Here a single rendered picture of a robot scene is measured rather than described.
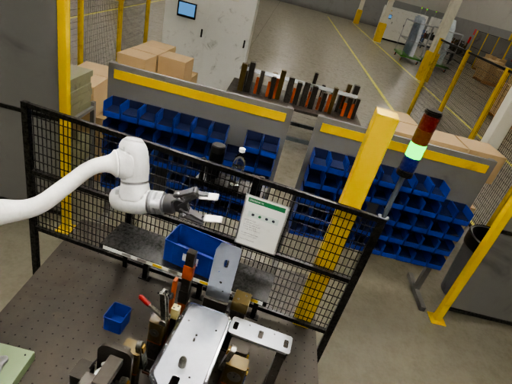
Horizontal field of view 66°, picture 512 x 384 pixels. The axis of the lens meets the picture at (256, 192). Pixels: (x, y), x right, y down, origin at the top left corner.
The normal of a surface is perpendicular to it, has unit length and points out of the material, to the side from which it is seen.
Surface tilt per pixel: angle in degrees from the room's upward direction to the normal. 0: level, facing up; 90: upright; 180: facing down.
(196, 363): 0
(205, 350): 0
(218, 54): 90
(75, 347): 0
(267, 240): 90
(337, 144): 90
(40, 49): 90
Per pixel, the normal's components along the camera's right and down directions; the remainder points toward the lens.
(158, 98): -0.09, 0.48
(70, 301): 0.22, -0.84
